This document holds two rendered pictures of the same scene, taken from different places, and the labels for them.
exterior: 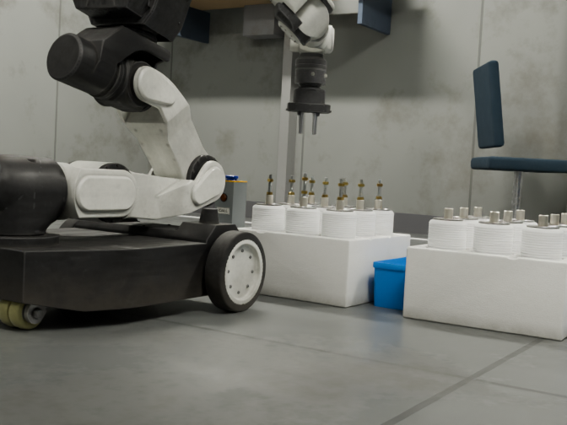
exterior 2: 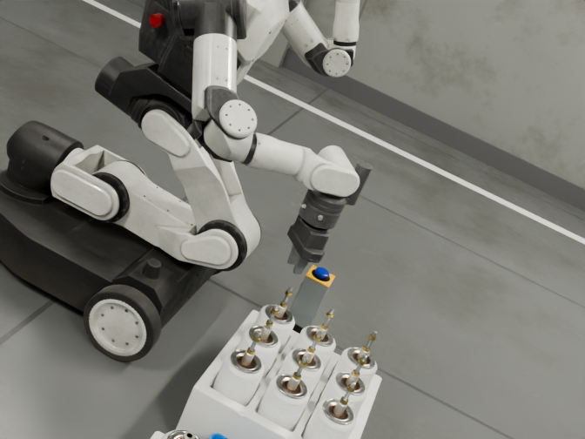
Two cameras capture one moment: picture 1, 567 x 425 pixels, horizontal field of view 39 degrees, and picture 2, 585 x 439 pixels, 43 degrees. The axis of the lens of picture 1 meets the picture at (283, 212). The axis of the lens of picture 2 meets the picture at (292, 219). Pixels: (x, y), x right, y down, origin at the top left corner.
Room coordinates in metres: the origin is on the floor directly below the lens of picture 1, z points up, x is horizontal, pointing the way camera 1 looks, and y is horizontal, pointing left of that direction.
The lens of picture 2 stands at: (1.61, -1.39, 1.30)
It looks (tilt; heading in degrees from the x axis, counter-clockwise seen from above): 26 degrees down; 65
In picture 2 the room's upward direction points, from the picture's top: 24 degrees clockwise
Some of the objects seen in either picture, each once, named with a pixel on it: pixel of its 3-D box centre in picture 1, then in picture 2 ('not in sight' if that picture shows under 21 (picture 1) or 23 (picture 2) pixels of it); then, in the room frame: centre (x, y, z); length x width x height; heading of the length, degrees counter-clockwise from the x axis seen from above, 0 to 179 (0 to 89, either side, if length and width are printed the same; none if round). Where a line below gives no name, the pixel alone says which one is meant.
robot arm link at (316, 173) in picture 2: (316, 39); (325, 171); (2.26, -0.07, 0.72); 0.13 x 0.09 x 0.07; 0
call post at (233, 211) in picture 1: (229, 232); (299, 320); (2.49, 0.16, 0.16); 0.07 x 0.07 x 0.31; 57
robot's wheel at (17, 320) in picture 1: (26, 310); not in sight; (1.66, 0.52, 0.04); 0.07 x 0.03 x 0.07; 148
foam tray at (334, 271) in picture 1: (321, 261); (282, 408); (2.39, -0.12, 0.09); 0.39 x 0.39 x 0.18; 57
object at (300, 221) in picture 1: (301, 239); (251, 364); (2.29, -0.06, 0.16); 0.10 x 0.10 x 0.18
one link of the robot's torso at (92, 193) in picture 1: (79, 190); (101, 183); (1.91, 0.48, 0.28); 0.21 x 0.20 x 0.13; 148
